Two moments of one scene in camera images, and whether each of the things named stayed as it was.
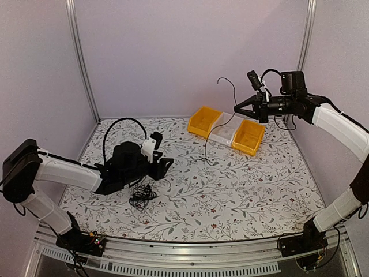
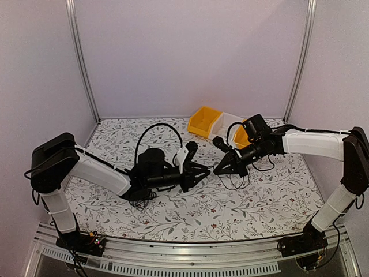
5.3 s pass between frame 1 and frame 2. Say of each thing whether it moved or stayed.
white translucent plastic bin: stayed
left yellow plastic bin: stayed
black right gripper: moved
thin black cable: moved
